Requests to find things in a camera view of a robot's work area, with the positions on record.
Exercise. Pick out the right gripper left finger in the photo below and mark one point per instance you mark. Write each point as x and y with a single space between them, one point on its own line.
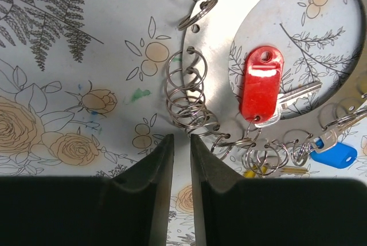
129 209

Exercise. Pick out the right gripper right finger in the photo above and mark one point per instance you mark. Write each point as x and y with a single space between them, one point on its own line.
232 210

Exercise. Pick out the blue key tag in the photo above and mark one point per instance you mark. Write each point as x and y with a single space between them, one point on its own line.
340 156

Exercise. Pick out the yellow key tag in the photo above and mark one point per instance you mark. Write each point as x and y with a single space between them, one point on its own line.
249 174

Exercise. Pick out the red key tag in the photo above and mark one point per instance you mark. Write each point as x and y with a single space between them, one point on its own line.
261 84

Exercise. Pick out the silver key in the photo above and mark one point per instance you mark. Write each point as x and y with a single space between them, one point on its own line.
287 99

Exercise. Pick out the floral table mat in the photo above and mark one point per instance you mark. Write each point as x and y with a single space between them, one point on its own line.
82 80

